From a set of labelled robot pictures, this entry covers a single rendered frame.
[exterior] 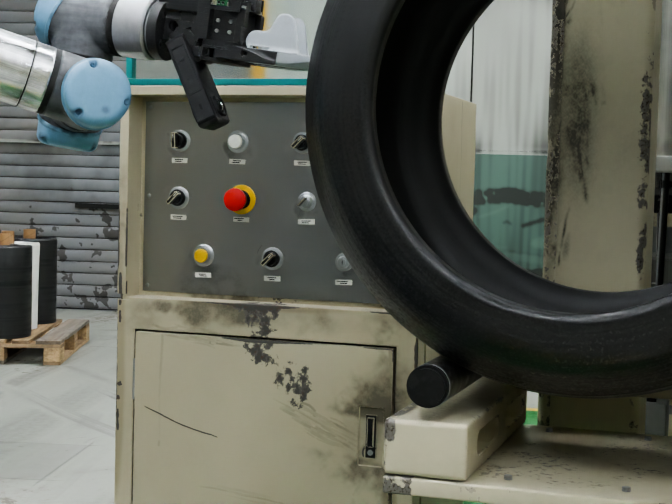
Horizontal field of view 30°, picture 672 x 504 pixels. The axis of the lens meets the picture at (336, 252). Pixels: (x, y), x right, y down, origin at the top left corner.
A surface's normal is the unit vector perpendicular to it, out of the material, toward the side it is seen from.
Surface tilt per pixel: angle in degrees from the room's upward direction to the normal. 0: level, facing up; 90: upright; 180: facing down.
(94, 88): 90
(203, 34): 90
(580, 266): 90
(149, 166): 90
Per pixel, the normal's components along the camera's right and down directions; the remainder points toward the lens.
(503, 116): -0.09, 0.05
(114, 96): 0.35, 0.05
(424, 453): -0.32, 0.04
